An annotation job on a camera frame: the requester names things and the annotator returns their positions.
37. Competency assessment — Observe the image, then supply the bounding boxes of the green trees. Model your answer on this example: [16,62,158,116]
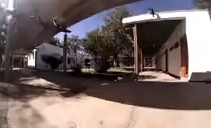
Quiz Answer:
[82,7,136,73]

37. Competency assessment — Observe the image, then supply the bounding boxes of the dark pole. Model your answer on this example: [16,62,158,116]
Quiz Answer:
[62,29,69,73]

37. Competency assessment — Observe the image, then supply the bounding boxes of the dark bush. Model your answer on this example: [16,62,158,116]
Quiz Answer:
[41,53,64,71]

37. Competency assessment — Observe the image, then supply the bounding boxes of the pale concrete pavement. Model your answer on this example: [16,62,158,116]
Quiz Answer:
[0,76,211,128]

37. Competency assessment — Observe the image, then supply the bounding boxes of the small white building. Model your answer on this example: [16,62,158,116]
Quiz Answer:
[34,42,73,71]

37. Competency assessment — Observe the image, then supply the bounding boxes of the grey roof overhang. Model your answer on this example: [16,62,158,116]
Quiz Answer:
[0,0,141,52]

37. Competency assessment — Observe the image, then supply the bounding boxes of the low building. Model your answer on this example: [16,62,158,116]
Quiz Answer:
[8,48,36,70]

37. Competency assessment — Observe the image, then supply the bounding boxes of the white building with covered walkway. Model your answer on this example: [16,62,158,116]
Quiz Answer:
[121,9,211,83]

